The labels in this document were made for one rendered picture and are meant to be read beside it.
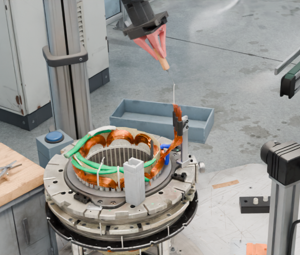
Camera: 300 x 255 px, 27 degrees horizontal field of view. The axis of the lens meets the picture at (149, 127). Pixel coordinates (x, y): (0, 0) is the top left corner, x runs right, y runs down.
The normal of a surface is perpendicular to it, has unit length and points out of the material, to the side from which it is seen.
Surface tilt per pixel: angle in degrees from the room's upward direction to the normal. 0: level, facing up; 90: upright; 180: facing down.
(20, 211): 90
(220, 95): 0
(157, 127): 90
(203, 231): 0
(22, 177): 0
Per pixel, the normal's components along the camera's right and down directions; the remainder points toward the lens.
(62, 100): 0.33, 0.46
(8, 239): 0.71, 0.33
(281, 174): -0.85, 0.28
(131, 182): -0.58, 0.42
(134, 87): -0.04, -0.87
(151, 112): -0.30, 0.48
